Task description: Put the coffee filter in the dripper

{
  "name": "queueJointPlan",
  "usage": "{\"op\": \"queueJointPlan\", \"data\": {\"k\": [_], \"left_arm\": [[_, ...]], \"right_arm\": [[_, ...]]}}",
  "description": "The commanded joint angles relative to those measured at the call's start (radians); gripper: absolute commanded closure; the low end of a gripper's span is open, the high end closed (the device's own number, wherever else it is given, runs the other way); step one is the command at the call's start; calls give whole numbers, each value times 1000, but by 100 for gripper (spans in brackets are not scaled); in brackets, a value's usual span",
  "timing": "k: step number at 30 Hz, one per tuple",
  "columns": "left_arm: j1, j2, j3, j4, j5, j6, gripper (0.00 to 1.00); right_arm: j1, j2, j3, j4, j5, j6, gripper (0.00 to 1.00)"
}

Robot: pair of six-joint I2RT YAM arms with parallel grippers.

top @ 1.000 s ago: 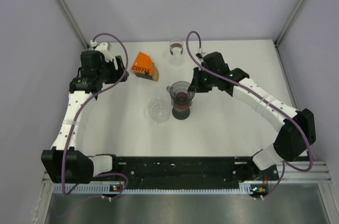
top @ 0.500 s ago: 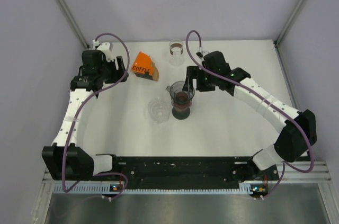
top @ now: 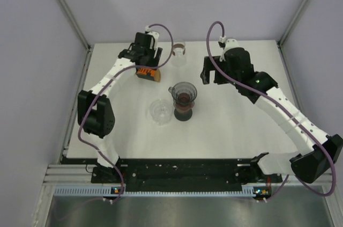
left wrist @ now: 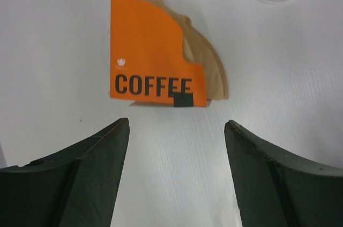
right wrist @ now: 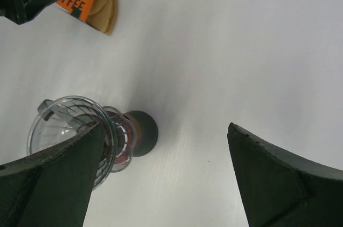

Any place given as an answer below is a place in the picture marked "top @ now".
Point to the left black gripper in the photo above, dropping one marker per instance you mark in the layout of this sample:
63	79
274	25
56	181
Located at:
151	51

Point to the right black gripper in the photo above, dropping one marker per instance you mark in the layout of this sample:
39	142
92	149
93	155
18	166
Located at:
205	75

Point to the orange coffee filter box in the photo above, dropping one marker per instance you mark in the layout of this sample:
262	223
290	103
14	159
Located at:
149	74

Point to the grey transparent dripper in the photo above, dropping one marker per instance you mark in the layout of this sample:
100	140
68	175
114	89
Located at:
183	87

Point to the dark carafe with red lid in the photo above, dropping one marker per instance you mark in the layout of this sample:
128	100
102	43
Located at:
183	107

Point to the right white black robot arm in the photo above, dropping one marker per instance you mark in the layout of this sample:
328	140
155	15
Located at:
315	149

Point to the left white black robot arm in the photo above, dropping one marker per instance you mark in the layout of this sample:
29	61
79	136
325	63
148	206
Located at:
95	114

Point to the clear glass flask with coffee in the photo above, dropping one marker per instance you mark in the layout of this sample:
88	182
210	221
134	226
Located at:
178	54

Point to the clear glass dripper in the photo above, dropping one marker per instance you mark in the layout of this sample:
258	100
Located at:
161	111

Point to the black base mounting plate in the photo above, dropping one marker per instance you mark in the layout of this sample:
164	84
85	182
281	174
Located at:
183	175

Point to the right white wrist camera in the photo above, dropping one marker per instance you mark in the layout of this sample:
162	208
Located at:
226	44

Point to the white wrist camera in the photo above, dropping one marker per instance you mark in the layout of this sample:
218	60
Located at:
226	44
155	37

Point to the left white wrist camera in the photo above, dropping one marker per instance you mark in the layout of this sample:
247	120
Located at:
155	37

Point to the right aluminium frame post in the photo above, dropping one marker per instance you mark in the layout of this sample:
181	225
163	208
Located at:
293	22

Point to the aluminium frame post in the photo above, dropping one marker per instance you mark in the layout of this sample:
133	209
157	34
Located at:
293	22
63	5

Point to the left aluminium frame post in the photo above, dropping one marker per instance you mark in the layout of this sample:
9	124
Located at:
63	5

